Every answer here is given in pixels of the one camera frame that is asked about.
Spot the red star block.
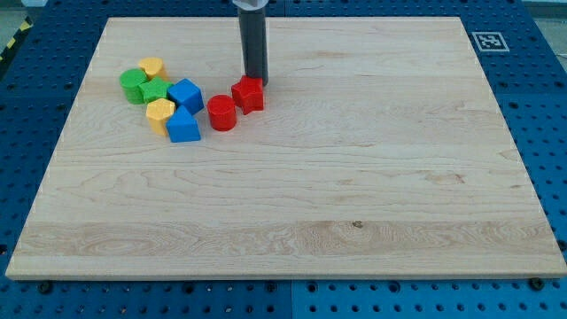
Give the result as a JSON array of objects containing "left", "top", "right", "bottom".
[{"left": 231, "top": 75, "right": 264, "bottom": 115}]

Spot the green star block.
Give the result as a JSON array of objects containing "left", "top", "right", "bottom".
[{"left": 138, "top": 76, "right": 174, "bottom": 104}]

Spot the red cylinder block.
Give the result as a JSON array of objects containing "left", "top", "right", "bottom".
[{"left": 206, "top": 95, "right": 237, "bottom": 131}]

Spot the wooden board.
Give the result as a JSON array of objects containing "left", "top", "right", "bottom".
[{"left": 6, "top": 17, "right": 566, "bottom": 281}]

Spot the blue triangle block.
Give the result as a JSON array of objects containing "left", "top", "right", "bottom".
[{"left": 166, "top": 106, "right": 201, "bottom": 143}]

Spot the blue cube block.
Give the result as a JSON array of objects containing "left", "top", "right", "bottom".
[{"left": 167, "top": 79, "right": 204, "bottom": 115}]

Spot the yellow hexagon block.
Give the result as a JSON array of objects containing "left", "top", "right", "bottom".
[{"left": 145, "top": 98, "right": 175, "bottom": 136}]

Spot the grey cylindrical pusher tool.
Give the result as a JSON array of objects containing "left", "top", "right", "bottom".
[{"left": 238, "top": 4, "right": 268, "bottom": 87}]

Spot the yellow heart block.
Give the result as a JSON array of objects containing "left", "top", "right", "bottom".
[{"left": 138, "top": 57, "right": 169, "bottom": 81}]

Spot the green cylinder block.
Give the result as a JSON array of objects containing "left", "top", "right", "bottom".
[{"left": 119, "top": 68, "right": 147, "bottom": 105}]

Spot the white fiducial marker tag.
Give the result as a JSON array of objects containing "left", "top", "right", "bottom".
[{"left": 471, "top": 31, "right": 509, "bottom": 52}]

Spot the black screw front left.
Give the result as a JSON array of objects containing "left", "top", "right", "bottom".
[{"left": 37, "top": 281, "right": 53, "bottom": 294}]

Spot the black screw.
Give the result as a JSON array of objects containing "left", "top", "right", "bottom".
[
  {"left": 37, "top": 281, "right": 53, "bottom": 294},
  {"left": 528, "top": 277, "right": 545, "bottom": 292}
]

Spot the black screw front right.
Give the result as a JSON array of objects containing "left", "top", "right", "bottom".
[{"left": 528, "top": 277, "right": 545, "bottom": 292}]

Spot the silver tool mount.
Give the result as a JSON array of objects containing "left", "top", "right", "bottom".
[{"left": 232, "top": 0, "right": 269, "bottom": 11}]

